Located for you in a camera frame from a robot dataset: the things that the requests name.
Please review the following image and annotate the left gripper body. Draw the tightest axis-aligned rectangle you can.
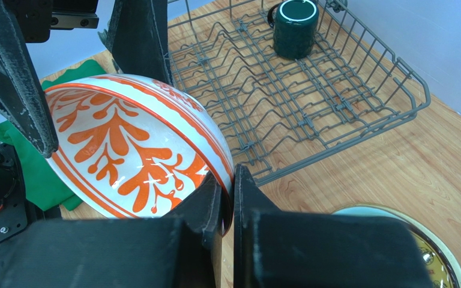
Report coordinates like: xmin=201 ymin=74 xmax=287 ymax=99
xmin=4 ymin=0 xmax=99 ymax=43

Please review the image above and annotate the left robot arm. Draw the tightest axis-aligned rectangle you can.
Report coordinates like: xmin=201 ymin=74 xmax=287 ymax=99
xmin=0 ymin=1 xmax=172 ymax=242

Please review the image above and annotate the yellow patterned plate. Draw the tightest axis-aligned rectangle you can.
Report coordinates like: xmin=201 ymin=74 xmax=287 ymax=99
xmin=409 ymin=224 xmax=461 ymax=287

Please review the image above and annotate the light blue flower plate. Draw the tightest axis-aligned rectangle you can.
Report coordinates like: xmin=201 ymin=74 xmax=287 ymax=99
xmin=332 ymin=205 xmax=400 ymax=220

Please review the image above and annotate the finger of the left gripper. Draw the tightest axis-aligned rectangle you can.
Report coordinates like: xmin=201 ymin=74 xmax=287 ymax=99
xmin=106 ymin=0 xmax=173 ymax=84
xmin=0 ymin=1 xmax=59 ymax=158

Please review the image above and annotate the dark green mug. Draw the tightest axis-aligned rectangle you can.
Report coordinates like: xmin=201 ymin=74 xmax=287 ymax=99
xmin=267 ymin=0 xmax=319 ymax=60

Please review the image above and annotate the red white patterned bowl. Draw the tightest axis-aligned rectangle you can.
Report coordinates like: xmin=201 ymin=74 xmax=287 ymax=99
xmin=45 ymin=74 xmax=235 ymax=232

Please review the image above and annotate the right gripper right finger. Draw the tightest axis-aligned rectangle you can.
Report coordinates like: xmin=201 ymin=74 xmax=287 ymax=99
xmin=234 ymin=164 xmax=433 ymax=287

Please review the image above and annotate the cream bird plate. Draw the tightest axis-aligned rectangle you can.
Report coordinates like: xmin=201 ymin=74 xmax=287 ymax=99
xmin=390 ymin=205 xmax=461 ymax=288

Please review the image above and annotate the grey wire dish rack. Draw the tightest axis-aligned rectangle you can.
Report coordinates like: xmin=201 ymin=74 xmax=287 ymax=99
xmin=166 ymin=1 xmax=431 ymax=185

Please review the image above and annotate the dark green cloth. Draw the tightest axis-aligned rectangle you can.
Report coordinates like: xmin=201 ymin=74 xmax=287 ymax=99
xmin=0 ymin=59 xmax=107 ymax=212

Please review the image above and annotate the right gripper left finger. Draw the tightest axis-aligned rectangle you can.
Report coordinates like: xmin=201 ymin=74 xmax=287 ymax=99
xmin=0 ymin=173 xmax=223 ymax=287

